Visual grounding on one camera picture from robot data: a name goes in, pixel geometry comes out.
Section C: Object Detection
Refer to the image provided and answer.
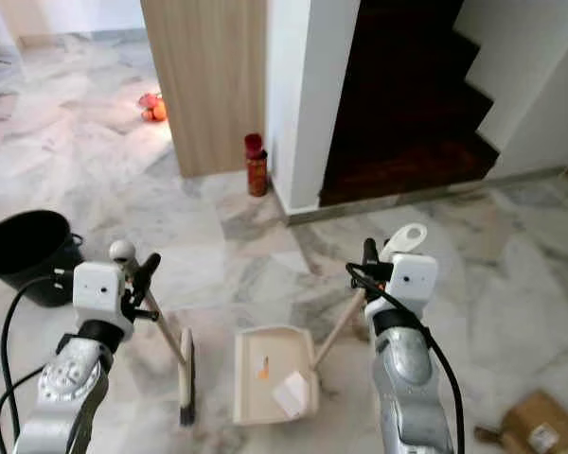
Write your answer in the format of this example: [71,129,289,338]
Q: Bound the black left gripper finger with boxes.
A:
[132,252,164,297]

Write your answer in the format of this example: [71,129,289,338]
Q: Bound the wooden broom with ball top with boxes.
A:
[111,240,197,427]

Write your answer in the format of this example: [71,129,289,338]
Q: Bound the cream dustpan with long handle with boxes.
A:
[234,223,429,427]

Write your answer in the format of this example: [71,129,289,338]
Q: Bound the black plastic bucket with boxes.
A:
[0,210,84,308]

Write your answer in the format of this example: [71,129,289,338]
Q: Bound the white paper scrap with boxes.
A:
[273,371,314,419]

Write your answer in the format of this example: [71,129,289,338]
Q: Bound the red bottle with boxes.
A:
[244,133,269,198]

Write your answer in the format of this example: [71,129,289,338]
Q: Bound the dark wooden staircase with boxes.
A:
[319,0,501,207]

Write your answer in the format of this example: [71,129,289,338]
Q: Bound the orange red toy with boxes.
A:
[138,92,169,122]

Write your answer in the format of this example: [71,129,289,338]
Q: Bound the small brown tube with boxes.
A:
[475,426,504,445]

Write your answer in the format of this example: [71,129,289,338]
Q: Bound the light wooden cabinet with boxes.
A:
[140,0,271,179]

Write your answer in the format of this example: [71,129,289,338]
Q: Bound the cardboard box with white label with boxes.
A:
[500,390,568,454]

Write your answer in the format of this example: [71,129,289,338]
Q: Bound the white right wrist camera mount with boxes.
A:
[389,253,440,319]

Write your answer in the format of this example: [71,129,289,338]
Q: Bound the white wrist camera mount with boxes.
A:
[389,253,440,319]
[72,261,134,341]

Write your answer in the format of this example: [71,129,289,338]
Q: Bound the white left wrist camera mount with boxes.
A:
[72,261,134,341]

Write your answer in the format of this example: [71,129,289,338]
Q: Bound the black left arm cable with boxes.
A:
[0,271,78,454]

